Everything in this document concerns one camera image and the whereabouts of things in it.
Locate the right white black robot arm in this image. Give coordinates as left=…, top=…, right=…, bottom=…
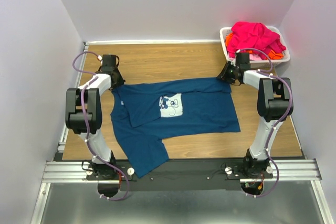
left=217, top=50, right=293, bottom=178

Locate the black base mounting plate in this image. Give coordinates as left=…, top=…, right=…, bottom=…
left=82, top=158, right=273, bottom=193

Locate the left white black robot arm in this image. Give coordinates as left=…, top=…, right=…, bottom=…
left=65, top=51, right=125, bottom=180

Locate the white plastic laundry basket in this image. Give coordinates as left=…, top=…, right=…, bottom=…
left=219, top=25, right=291, bottom=69

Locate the aluminium frame rail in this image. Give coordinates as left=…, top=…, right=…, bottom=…
left=42, top=159, right=322, bottom=183

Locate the light pink garment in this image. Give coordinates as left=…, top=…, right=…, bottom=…
left=228, top=51, right=263, bottom=61

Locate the pink t-shirt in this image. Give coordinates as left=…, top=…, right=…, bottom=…
left=228, top=22, right=286, bottom=59

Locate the blue t-shirt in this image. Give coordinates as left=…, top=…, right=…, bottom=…
left=111, top=78, right=240, bottom=178

